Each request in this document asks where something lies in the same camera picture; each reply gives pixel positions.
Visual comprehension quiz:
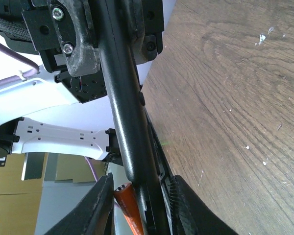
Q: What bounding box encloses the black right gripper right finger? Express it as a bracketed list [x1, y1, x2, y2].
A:
[169, 175, 237, 235]

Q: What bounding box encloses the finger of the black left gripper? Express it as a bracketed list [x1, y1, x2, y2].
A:
[123, 0, 165, 64]

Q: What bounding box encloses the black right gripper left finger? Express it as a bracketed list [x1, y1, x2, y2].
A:
[46, 173, 114, 235]

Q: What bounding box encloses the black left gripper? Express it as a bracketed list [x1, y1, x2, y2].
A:
[22, 0, 107, 103]

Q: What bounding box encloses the orange battery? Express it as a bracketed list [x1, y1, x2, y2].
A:
[114, 183, 144, 235]

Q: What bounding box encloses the black remote control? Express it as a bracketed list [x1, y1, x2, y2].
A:
[94, 0, 171, 235]

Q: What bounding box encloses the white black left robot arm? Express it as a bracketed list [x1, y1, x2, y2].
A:
[0, 0, 168, 166]

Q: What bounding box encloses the cardboard box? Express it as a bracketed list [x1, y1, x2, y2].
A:
[0, 154, 105, 235]

